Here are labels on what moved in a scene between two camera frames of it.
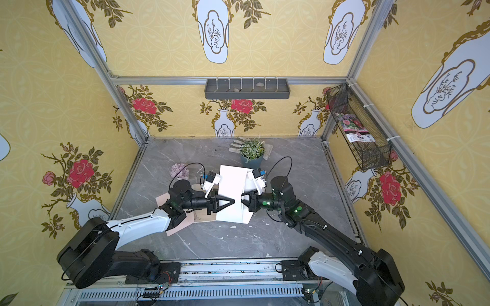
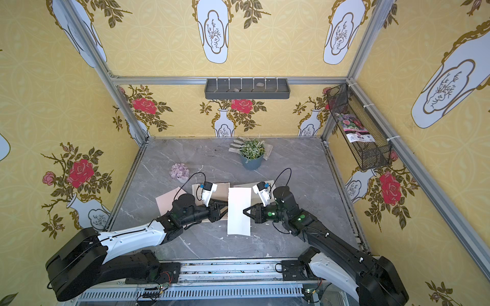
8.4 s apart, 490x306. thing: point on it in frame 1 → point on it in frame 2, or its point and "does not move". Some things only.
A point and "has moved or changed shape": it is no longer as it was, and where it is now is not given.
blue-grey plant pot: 252,164 does not move
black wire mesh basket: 371,149 does not move
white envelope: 231,185 has moved or changed shape
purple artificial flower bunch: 175,168 does not move
